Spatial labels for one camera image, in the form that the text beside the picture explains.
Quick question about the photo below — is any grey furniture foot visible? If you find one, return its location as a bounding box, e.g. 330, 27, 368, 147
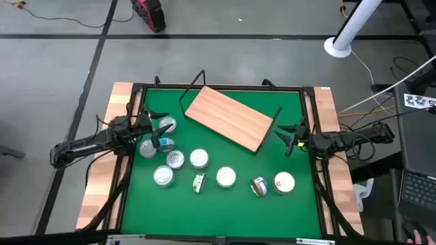
0, 144, 27, 159

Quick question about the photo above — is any yellow cable plug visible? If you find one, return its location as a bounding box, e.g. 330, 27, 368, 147
0, 0, 27, 10

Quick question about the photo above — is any red and black case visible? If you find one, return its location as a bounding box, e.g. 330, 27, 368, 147
130, 0, 168, 34

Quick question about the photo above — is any dark laptop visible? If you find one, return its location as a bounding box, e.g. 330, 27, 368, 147
397, 167, 436, 228

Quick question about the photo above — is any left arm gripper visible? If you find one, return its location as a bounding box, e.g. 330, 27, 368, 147
131, 103, 174, 150

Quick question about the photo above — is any tall pole round white base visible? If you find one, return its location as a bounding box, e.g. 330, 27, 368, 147
323, 0, 384, 59

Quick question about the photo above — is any white paper marker tag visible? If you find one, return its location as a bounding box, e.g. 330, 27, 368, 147
403, 93, 436, 111

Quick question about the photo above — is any black stand base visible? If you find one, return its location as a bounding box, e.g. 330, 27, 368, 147
404, 66, 436, 97

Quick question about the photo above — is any white plastic bag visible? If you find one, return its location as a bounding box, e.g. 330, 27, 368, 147
352, 178, 375, 212

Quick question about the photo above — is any wooden shelf black metal frame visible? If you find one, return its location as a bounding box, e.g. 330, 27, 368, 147
178, 69, 283, 154

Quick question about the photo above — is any black power adapter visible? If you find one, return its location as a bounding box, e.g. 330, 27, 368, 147
370, 82, 394, 94

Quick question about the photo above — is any green albacore tuna can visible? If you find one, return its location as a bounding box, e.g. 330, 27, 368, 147
191, 172, 207, 195
153, 165, 175, 188

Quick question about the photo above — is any black table frame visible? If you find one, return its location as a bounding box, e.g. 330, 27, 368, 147
76, 75, 364, 239

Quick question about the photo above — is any black computer mouse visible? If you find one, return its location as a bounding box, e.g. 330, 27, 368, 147
403, 219, 429, 245

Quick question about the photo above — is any yellow floor cable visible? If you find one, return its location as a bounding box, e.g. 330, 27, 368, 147
337, 104, 398, 118

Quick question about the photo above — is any blue label seafood can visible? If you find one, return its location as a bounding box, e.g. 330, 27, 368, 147
158, 115, 178, 134

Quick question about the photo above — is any person's hand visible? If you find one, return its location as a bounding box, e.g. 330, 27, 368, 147
412, 229, 436, 245

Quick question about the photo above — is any Wild Planet salmon can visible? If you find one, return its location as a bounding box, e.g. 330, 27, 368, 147
249, 176, 269, 198
272, 171, 296, 195

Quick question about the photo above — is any black floor cable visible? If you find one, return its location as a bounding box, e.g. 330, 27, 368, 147
20, 2, 136, 29

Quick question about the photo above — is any thick white cable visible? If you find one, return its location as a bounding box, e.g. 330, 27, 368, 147
337, 54, 436, 115

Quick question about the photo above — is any grey desk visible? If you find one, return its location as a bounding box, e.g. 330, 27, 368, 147
392, 80, 436, 239

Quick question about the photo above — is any green table mat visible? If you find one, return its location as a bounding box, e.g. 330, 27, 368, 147
121, 88, 323, 239

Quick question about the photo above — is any black crossbar with silver brackets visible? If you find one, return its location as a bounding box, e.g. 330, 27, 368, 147
0, 229, 436, 245

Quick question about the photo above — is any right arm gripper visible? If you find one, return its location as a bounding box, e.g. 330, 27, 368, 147
274, 114, 313, 159

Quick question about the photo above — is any thin white cable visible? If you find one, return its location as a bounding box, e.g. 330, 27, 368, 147
350, 50, 398, 116

